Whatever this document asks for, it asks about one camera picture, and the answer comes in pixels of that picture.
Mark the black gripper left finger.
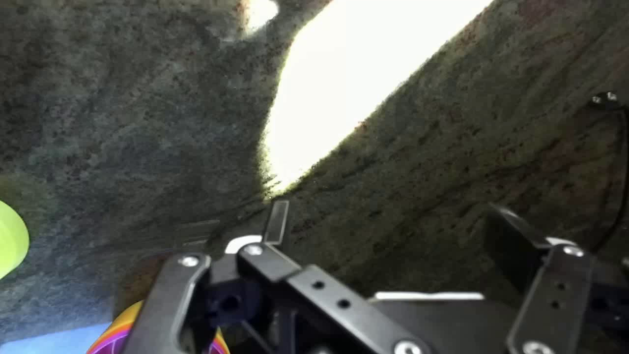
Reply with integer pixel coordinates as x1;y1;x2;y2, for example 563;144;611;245
121;199;436;354

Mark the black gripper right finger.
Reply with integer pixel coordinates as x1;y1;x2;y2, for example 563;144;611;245
485;203;629;354

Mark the yellow-green plastic cup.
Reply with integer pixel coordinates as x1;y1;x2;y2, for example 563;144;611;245
0;199;31;282

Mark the black looped gripper cable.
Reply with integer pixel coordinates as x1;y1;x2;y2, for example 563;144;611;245
587;89;629;252

